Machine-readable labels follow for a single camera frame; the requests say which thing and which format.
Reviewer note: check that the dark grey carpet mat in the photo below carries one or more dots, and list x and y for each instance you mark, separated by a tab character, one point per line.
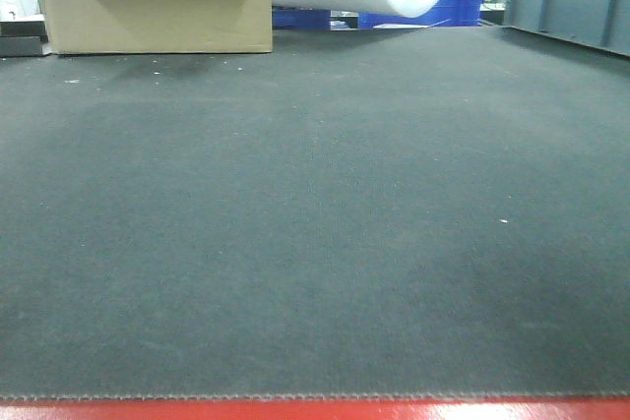
438	212

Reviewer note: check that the red glossy front edge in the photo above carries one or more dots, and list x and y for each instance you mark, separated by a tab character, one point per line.
483	408

